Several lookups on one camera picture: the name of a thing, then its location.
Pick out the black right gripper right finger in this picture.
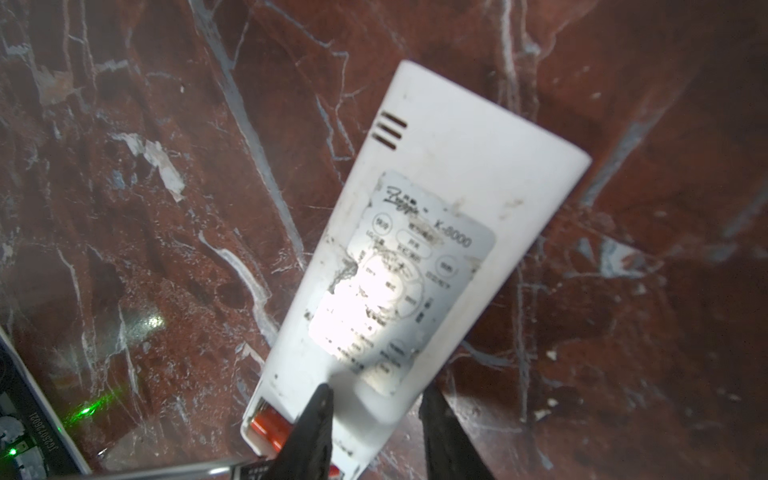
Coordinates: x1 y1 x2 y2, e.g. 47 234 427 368
419 383 494 480

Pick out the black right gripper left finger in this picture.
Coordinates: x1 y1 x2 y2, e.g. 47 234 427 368
263 384 334 480

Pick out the orange handled screwdriver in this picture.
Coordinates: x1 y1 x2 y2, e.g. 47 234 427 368
54 458 274 480

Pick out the white remote with display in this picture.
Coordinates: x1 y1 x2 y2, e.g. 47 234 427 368
241 61 591 479

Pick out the orange red AAA battery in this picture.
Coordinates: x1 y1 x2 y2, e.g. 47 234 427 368
250 409 342 480

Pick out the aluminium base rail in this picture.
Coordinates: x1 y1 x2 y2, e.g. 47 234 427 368
1 334 91 479

